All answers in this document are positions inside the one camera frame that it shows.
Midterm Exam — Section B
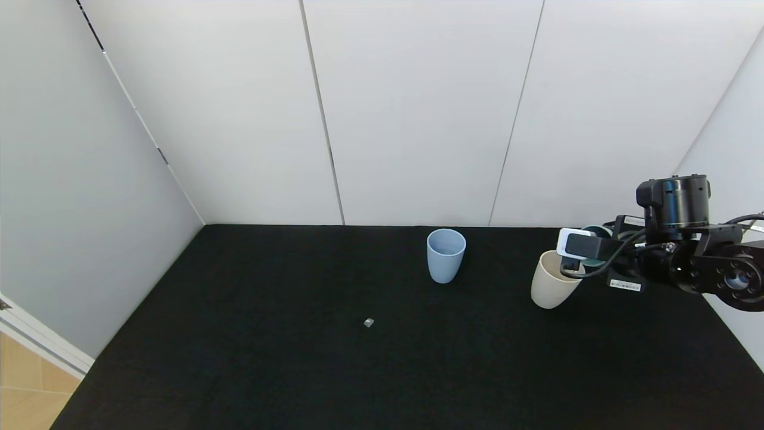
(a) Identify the black camera cable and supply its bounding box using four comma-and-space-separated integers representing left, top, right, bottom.
560, 230, 648, 280

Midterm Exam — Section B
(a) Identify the black tablecloth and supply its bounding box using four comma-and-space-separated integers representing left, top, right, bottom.
51, 225, 764, 430

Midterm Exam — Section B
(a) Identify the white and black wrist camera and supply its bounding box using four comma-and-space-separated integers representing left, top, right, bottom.
556, 228, 615, 274

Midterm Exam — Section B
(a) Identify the light blue plastic cup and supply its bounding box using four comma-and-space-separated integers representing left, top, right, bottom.
427, 229, 467, 284

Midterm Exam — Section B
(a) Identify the beige plastic cup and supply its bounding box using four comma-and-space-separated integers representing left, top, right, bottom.
531, 250, 586, 309

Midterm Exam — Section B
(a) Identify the mint green plastic cup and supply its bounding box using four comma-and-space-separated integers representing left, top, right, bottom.
581, 225, 617, 268

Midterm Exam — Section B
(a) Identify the black cable with white tags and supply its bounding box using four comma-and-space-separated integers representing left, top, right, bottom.
723, 212, 764, 235

